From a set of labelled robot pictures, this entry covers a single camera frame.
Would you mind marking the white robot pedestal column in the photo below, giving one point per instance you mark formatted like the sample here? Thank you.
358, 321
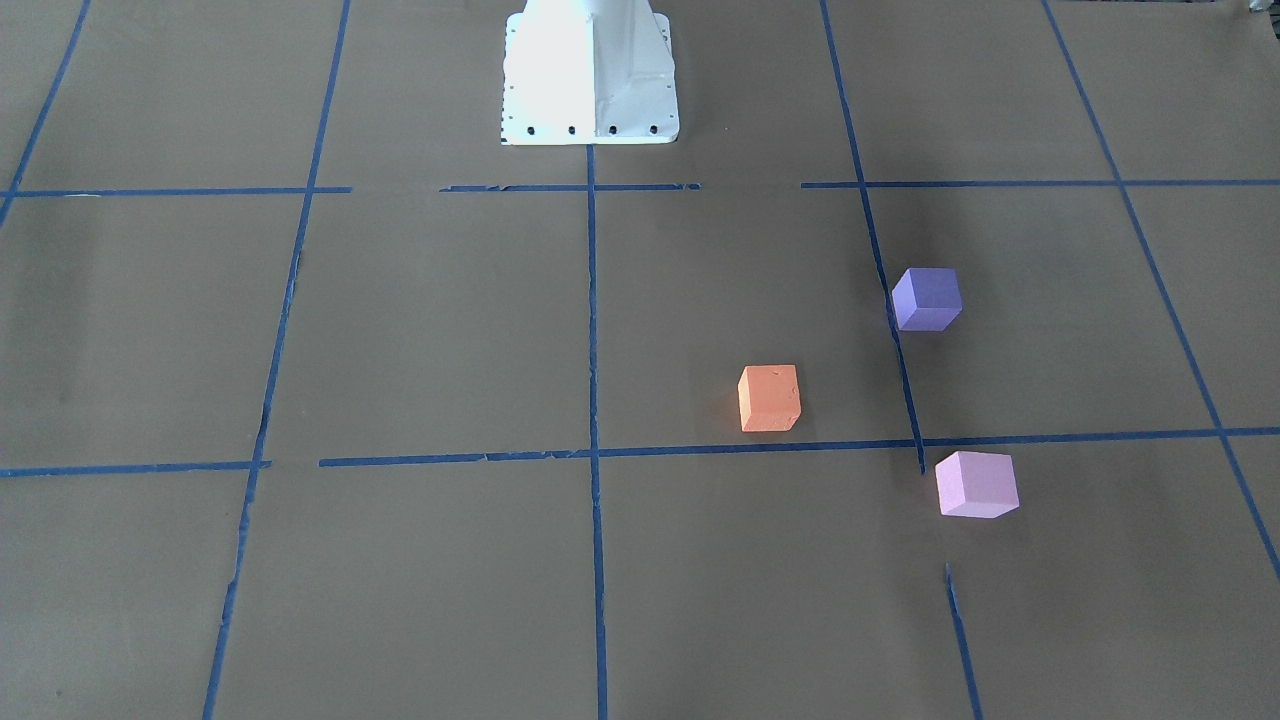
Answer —
588, 73

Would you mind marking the orange foam block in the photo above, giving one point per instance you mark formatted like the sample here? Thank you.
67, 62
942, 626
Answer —
769, 398

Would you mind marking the pink foam block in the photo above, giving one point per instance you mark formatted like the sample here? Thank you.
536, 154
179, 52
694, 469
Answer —
976, 485

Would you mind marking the purple foam block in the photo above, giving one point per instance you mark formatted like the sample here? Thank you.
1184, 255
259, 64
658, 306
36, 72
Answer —
926, 299

